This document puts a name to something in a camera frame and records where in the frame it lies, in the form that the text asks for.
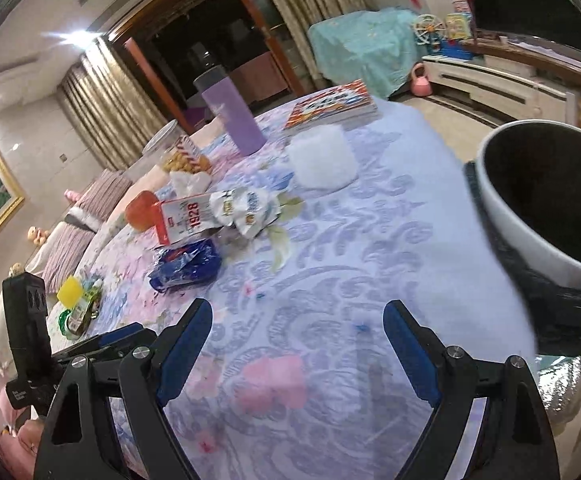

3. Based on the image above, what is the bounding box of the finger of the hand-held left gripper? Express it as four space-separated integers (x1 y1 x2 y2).
50 322 144 363

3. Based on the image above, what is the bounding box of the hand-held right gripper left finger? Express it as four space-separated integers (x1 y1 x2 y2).
33 297 214 480

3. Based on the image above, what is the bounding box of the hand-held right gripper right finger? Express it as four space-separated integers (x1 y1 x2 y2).
383 300 546 480

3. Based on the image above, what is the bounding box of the blue and orange snack packet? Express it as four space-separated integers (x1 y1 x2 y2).
149 237 222 292

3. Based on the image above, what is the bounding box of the red and white carton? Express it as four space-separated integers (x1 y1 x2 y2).
153 195 221 247

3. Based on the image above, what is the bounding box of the white printed wrapper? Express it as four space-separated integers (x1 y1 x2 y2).
209 186 281 238

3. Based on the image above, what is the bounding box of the white bin with black bag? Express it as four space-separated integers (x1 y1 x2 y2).
463 120 581 356

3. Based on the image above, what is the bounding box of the white plastic bag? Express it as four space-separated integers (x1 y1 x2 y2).
170 170 211 200

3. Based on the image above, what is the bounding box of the person's left hand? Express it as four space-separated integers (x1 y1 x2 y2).
0 390 47 461

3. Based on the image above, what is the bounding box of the green tape roll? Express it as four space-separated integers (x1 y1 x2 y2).
59 305 91 336

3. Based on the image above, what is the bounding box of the yellow sponge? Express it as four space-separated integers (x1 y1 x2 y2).
56 276 84 307

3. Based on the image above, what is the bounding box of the green small packet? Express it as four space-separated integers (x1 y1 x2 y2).
80 275 104 311

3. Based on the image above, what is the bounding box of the pink striped pillow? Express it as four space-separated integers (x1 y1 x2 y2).
73 169 134 221
40 220 101 288

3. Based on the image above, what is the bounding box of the red apple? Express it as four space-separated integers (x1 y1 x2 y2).
124 191 164 232

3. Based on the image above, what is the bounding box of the clear snack jar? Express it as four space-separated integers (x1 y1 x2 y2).
125 120 212 181

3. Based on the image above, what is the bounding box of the beige patterned curtain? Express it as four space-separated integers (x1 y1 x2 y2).
58 37 161 173
248 0 371 86

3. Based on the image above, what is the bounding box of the purple drink bottle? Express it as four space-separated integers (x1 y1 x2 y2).
193 71 266 156

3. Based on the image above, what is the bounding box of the colourful book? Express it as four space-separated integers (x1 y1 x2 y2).
283 80 381 133

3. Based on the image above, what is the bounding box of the pink kettlebell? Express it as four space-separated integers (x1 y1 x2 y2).
409 62 434 97

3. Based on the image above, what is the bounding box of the white television cabinet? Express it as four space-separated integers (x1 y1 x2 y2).
423 35 581 136

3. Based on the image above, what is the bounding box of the wooden glass sliding door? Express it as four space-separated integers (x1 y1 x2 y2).
110 0 311 126

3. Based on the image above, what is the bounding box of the teal cloth covered furniture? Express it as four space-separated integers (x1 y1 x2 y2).
308 7 421 101

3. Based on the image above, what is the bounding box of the blue toy base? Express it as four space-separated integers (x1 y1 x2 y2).
441 37 476 61

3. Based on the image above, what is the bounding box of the ferris wheel toy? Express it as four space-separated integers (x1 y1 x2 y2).
411 13 446 53

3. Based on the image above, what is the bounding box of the yellow green toy board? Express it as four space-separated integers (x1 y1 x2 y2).
445 12 473 41

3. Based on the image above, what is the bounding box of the black flat television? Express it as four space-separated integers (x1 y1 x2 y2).
448 0 581 68

